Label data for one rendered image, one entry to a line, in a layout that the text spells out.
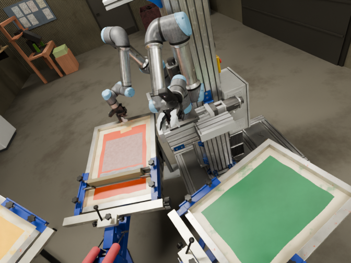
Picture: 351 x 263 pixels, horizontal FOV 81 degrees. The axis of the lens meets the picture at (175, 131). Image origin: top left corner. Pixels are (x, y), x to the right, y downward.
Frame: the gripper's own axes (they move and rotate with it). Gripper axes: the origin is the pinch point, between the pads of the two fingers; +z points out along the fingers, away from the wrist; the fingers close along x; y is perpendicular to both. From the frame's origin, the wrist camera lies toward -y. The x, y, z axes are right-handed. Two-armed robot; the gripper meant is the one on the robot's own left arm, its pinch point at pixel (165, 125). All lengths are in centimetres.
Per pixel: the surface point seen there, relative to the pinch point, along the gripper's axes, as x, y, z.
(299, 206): -44, 79, -2
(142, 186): 50, 60, -12
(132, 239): 117, 153, -7
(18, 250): 107, 38, 36
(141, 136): 59, 52, -55
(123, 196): 63, 59, -5
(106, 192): 78, 56, -8
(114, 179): 67, 49, -13
